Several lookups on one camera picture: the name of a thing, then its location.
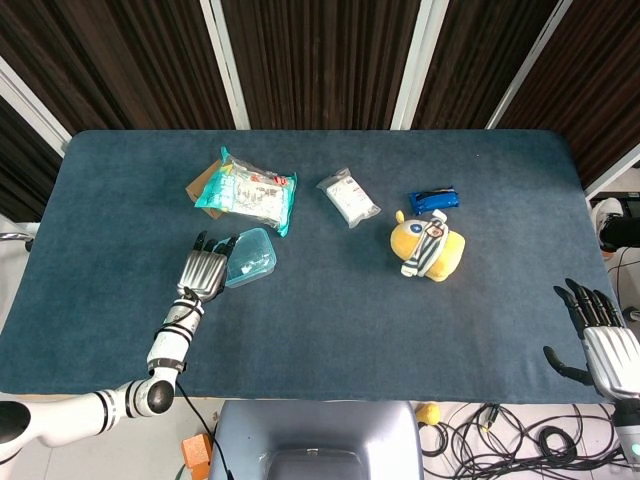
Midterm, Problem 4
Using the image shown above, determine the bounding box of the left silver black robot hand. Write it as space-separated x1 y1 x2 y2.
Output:
175 230 241 304

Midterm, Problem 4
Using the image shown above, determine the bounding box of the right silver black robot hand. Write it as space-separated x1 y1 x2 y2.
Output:
542 278 640 401

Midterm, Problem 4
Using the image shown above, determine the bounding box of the clear plastic food container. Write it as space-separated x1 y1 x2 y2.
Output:
223 249 278 289

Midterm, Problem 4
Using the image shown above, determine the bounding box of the teal plastic container lid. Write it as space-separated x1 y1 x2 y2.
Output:
223 227 279 281

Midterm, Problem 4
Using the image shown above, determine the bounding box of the brown cardboard piece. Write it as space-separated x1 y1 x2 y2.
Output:
184 158 226 221

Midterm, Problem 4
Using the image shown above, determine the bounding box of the orange wooden block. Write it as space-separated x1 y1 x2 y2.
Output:
180 433 214 471

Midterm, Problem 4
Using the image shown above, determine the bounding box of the teal white snack bag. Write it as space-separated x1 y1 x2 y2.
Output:
193 145 298 238

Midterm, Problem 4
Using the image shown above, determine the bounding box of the blue table cloth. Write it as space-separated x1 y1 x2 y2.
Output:
0 129 640 405

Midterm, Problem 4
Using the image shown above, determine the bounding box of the white packet in clear bag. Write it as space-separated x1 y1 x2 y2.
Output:
315 167 382 230

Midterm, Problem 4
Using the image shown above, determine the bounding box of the metal chair part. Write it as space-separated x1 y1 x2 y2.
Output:
0 230 35 253

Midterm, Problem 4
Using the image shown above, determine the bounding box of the yellow plush toy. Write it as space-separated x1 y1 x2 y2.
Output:
389 209 467 284

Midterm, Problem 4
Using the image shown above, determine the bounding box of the yellow ball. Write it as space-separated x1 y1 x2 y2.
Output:
415 402 442 426

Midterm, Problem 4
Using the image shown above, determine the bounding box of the grey robot torso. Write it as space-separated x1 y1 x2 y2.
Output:
207 399 426 480

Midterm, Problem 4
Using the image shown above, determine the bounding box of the blue foil packet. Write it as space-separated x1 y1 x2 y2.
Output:
407 185 462 217

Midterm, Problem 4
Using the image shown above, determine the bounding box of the black floor cable tangle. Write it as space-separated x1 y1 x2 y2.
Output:
419 402 631 474

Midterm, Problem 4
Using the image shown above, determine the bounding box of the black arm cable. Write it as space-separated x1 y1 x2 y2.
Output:
172 382 236 480

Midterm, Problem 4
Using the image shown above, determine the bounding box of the white partition frame post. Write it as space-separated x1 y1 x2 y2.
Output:
389 0 437 130
485 0 575 130
199 0 251 130
0 53 72 157
583 147 640 201

